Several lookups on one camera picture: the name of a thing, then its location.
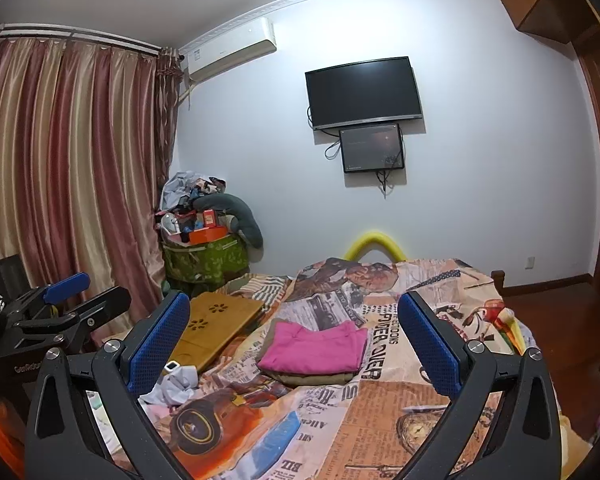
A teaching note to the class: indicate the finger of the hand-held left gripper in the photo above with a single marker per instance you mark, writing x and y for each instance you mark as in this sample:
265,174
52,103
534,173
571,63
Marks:
67,286
100,306

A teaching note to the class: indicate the green fabric bag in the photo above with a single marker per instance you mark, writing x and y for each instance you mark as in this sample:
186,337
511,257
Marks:
205,265

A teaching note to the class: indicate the striped pink curtain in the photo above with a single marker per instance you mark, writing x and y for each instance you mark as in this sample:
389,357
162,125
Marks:
80,160

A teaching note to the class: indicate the olive green pants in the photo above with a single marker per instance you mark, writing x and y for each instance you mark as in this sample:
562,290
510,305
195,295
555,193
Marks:
320,380

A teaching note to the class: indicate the white wall outlet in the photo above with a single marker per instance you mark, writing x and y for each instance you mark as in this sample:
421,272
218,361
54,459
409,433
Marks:
530,261

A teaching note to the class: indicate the wooden lap desk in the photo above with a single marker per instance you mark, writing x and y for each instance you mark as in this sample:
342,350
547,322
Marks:
215,325

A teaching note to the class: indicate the yellow foam tube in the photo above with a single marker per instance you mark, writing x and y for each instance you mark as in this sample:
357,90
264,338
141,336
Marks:
374,237

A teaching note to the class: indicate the small white device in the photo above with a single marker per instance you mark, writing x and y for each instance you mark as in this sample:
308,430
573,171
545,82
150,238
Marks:
171,367

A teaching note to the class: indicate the orange flat box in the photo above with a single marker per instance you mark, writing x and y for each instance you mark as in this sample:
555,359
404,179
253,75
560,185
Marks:
207,235

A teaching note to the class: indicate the crumpled white paper pile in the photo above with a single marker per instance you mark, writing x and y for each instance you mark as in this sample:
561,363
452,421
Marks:
172,387

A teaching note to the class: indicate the pink pants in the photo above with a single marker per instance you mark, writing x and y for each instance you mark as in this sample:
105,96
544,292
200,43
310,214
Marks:
315,347

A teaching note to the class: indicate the printed blanket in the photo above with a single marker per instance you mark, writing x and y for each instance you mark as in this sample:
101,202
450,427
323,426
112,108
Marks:
380,410

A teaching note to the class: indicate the small red box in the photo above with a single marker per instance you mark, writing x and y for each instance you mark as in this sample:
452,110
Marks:
210,218

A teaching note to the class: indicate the black wall television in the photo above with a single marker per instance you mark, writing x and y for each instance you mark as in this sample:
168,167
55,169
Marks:
362,91

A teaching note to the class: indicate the grey plush pillow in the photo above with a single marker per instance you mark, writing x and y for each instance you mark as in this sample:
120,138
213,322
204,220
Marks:
247,222

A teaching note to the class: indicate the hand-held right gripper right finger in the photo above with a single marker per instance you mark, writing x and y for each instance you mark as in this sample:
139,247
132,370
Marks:
432,345

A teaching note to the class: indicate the curtain rod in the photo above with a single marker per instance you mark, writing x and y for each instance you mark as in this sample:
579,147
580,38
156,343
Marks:
80,37

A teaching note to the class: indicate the small wall monitor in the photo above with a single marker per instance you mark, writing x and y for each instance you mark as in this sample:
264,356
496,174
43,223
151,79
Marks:
371,147

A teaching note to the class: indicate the white air conditioner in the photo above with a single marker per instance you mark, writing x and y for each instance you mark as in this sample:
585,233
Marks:
230,50

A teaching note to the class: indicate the pile of clothes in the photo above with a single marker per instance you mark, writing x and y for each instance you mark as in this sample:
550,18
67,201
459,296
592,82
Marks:
190,187

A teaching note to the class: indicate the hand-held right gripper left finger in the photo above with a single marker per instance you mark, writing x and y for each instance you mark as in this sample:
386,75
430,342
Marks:
157,345

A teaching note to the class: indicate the wooden bed frame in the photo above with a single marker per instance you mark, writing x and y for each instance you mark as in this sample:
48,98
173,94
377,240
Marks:
498,280

